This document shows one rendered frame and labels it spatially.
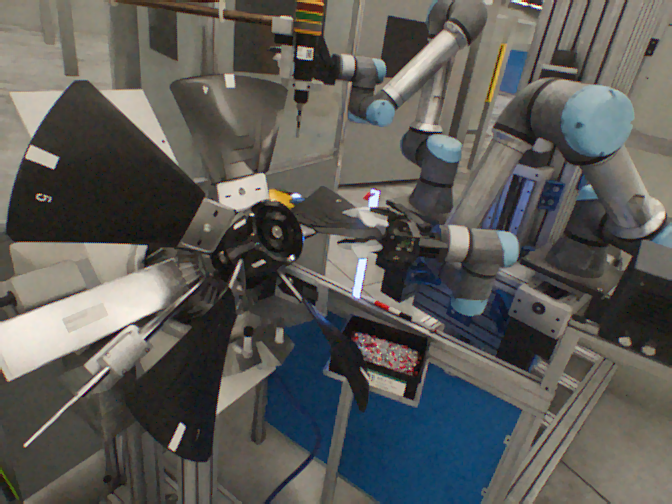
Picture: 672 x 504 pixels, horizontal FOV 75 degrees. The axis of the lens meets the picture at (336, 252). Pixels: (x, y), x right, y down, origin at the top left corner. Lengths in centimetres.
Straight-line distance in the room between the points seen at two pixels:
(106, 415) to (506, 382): 94
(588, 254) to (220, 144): 97
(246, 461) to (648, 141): 217
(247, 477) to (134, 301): 123
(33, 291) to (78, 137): 24
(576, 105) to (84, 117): 78
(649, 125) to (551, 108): 149
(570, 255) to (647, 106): 119
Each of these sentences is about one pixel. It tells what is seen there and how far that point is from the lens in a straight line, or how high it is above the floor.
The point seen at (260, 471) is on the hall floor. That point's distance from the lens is 191.
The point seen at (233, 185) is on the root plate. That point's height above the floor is 126.
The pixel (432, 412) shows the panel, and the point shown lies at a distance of 136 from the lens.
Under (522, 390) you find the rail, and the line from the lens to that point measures 119.
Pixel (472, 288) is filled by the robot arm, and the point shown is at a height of 110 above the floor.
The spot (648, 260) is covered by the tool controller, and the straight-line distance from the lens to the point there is 100.
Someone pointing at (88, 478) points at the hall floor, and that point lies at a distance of 197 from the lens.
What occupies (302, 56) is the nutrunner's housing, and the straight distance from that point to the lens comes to 77.
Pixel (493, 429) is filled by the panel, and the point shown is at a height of 67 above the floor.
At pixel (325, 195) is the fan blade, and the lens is 105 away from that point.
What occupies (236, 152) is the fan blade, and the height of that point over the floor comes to 131.
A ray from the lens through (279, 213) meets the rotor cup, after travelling 78.
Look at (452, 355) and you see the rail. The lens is 120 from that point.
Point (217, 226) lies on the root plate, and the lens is 76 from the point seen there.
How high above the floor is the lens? 154
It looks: 27 degrees down
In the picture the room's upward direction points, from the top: 9 degrees clockwise
